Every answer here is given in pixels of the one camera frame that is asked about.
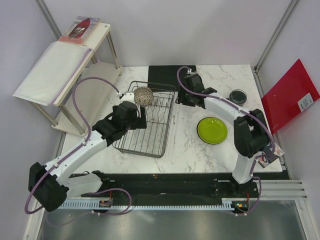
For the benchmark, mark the dark wire dish rack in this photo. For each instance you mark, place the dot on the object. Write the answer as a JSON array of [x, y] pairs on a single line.
[[151, 141]]

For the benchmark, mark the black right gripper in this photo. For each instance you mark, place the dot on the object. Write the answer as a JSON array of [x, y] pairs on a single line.
[[181, 99]]

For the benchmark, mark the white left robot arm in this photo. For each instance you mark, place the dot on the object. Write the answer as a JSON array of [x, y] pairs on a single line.
[[51, 184]]

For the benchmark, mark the white slotted cable duct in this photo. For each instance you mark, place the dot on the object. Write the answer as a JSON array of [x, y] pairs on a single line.
[[101, 204]]

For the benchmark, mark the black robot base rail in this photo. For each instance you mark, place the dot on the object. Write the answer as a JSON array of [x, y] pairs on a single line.
[[173, 189]]

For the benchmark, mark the white two-tier shelf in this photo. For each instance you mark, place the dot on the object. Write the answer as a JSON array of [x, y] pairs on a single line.
[[91, 94]]

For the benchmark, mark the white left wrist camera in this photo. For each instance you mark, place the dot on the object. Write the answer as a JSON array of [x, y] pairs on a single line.
[[127, 97]]

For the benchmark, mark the black clipboard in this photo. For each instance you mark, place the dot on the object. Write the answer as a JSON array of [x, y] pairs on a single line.
[[163, 78]]

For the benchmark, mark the red illustrated book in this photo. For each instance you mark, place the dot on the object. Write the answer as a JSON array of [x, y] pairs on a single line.
[[80, 30]]

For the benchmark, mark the Little Women book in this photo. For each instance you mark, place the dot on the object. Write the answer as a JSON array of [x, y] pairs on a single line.
[[270, 156]]

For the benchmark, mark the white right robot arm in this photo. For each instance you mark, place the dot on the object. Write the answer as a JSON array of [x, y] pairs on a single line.
[[250, 131]]

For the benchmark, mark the patterned ceramic bowl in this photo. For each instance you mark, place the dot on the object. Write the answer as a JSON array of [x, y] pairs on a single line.
[[143, 96]]

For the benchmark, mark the dark green mug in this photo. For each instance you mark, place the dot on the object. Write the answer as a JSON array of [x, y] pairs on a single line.
[[238, 97]]

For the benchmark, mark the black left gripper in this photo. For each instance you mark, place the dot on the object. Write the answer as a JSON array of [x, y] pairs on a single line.
[[137, 120]]

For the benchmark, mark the red folder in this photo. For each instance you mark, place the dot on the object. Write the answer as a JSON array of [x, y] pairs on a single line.
[[289, 97]]

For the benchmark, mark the lime green plate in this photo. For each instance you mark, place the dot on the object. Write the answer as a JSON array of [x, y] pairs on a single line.
[[212, 130]]

